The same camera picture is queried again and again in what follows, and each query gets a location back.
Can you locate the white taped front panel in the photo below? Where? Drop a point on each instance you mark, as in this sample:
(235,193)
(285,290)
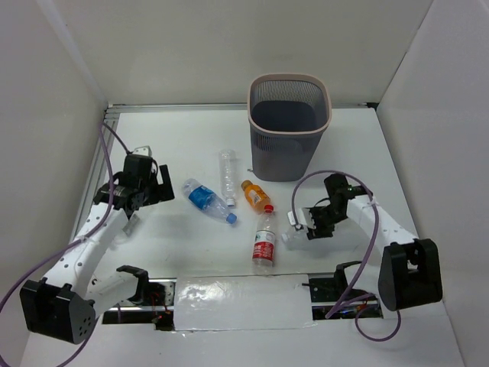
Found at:
(280,302)

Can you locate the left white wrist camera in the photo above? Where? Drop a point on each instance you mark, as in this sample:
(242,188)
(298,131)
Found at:
(143,151)

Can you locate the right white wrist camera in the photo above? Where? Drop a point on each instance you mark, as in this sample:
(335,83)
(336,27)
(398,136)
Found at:
(301,218)

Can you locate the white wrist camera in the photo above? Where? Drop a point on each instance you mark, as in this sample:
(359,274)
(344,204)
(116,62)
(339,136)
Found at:
(143,151)
(301,218)

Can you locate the blue label bottle white cap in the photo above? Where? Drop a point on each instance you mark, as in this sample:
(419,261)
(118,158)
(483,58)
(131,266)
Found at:
(296,239)

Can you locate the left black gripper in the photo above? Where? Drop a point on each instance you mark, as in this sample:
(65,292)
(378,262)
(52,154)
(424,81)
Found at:
(153,189)

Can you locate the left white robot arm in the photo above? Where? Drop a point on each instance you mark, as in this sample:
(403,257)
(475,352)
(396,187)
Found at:
(65,303)

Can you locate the clear bottle under left arm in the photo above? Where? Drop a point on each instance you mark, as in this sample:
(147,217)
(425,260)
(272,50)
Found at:
(128,230)

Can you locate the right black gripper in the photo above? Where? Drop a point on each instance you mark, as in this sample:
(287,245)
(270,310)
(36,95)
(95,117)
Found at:
(320,232)

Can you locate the red label bottle red cap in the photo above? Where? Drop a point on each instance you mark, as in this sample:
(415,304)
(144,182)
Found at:
(264,241)

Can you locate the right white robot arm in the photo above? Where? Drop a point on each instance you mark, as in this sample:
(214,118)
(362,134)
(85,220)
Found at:
(399,269)

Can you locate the orange juice bottle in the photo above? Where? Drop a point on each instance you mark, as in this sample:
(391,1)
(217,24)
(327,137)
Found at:
(255,196)

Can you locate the grey mesh waste bin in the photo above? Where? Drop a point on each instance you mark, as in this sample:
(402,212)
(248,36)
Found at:
(288,113)

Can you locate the clear unlabelled plastic bottle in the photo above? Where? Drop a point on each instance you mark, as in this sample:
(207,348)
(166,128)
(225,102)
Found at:
(228,180)

